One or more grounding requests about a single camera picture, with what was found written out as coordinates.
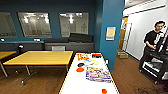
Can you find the wicker basket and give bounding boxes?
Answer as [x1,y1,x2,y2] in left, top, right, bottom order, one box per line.
[117,50,129,60]

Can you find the black wheeled cart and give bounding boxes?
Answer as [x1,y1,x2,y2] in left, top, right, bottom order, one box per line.
[139,26,168,84]

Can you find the yellow air hockey table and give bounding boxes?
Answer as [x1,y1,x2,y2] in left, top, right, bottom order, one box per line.
[58,51,120,94]

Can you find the small orange cup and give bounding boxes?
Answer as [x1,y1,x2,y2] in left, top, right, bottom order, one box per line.
[101,88,108,94]

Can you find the black round disc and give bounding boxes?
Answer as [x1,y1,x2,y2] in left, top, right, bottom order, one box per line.
[77,61,86,67]

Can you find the orange round disc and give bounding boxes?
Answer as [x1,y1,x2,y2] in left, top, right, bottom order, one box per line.
[75,66,86,73]

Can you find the yellow round disc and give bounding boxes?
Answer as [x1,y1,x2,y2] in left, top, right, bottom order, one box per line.
[90,59,100,66]

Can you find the yellow pillar sign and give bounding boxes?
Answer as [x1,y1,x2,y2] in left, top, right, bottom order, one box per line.
[105,26,117,41]

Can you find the person in dark jacket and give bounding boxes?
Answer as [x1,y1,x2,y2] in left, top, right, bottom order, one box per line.
[143,20,168,56]

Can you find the black floor cables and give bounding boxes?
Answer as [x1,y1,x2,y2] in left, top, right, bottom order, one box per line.
[133,84,154,94]

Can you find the long wooden table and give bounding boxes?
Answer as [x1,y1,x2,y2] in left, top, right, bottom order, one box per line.
[2,50,74,84]
[0,50,17,78]

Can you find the red and black flat object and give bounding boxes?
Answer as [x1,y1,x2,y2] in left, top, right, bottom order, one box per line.
[91,52,103,58]

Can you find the interior glass window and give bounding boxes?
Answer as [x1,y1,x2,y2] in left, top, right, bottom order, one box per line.
[59,12,90,38]
[0,12,18,38]
[17,12,53,38]

